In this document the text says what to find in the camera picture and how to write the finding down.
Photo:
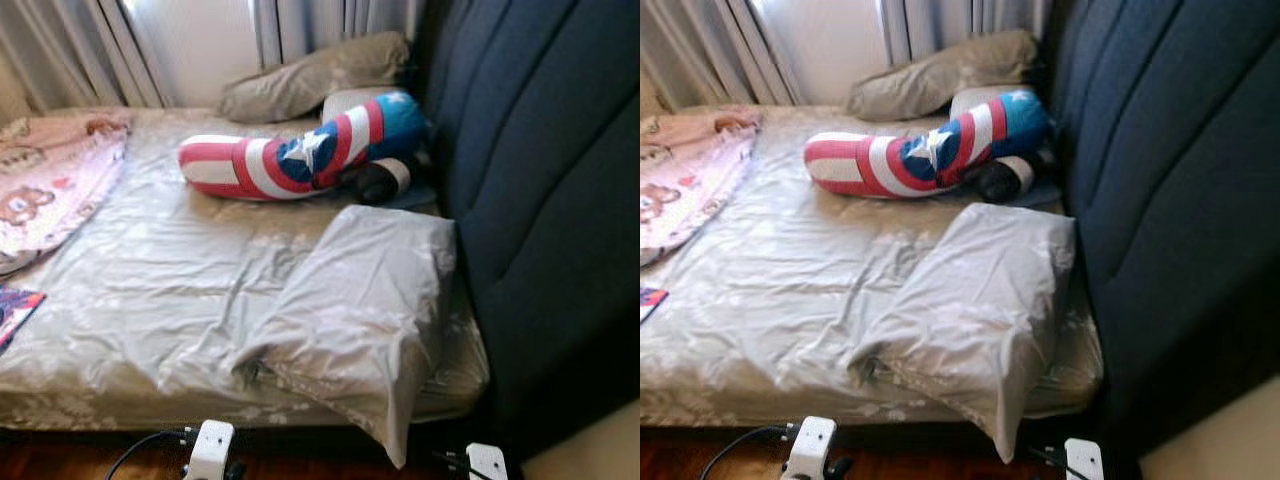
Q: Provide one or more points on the black round plush cushion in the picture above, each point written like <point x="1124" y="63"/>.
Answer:
<point x="1000" y="182"/>
<point x="375" y="182"/>

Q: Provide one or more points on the bed with beige floral sheet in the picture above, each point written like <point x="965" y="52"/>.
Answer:
<point x="790" y="290"/>
<point x="170" y="290"/>

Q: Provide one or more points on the grey pleated curtain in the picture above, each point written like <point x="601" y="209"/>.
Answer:
<point x="700" y="50"/>
<point x="960" y="25"/>
<point x="330" y="25"/>
<point x="70" y="50"/>

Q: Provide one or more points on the beige floral pillow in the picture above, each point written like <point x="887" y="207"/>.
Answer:
<point x="930" y="82"/>
<point x="300" y="85"/>

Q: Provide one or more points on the plain white pillow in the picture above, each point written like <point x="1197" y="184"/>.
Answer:
<point x="975" y="100"/>
<point x="350" y="103"/>

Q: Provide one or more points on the colourful comic book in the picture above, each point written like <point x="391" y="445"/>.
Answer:
<point x="650" y="303"/>
<point x="15" y="315"/>

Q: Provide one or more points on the pink cartoon print blanket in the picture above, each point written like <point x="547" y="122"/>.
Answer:
<point x="50" y="180"/>
<point x="680" y="180"/>

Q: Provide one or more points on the navy blue upright mattress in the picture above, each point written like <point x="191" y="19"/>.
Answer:
<point x="1170" y="200"/>
<point x="540" y="200"/>

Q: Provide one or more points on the red white blue star bolster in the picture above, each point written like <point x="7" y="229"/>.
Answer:
<point x="870" y="165"/>
<point x="250" y="165"/>

